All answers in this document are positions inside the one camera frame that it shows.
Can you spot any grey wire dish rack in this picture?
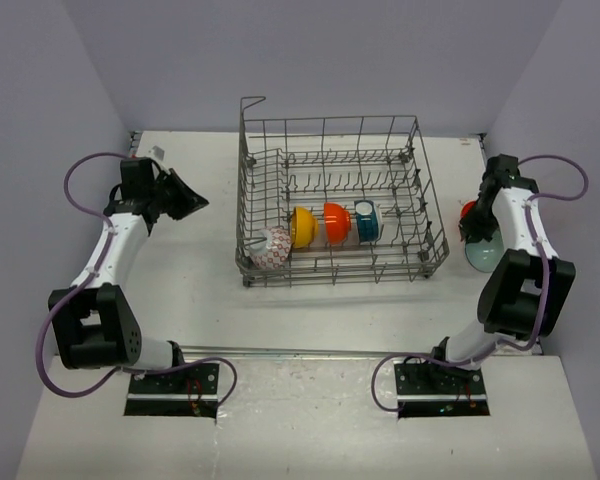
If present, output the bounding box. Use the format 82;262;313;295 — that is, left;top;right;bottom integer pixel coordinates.
235;96;449;287

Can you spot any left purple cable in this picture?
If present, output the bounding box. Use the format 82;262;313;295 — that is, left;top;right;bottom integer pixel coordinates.
38;152;237;409

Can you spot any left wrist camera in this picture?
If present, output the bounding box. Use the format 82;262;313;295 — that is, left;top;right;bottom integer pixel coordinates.
149;146;165;162

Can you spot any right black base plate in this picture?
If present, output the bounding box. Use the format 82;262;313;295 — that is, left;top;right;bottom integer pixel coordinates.
394;361;486;397

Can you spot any orange plastic bowl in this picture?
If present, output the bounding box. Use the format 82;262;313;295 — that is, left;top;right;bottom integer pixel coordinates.
460;200;477;219

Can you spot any yellow bowl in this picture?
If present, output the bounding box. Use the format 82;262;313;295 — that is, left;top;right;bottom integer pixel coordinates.
291;207;319;249

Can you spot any orange white bowl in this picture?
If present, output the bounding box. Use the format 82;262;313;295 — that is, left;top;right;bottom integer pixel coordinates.
323;202;351;245

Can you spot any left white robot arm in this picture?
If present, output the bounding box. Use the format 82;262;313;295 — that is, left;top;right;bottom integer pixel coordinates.
48;156;208;393

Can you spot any purple cable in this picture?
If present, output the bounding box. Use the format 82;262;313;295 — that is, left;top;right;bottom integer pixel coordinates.
372;154;590;414
38;152;237;409

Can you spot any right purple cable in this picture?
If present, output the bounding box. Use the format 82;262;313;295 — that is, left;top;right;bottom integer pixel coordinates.
372;154;590;414

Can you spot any pale green ceramic bowl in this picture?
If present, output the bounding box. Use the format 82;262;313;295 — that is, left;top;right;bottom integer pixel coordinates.
464;238;503;273

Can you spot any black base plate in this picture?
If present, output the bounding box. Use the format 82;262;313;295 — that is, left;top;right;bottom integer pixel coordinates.
394;361;486;397
129;363;220;400

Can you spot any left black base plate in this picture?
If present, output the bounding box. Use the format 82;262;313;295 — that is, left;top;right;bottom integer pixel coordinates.
129;363;220;400

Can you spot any red patterned white bowl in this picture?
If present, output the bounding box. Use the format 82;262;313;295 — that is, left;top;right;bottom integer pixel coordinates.
248;227;292;270

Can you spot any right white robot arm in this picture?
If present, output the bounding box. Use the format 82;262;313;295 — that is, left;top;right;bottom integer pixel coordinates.
426;154;576;393

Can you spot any teal white bowl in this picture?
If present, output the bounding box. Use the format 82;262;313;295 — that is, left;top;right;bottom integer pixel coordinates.
354;199;384;243

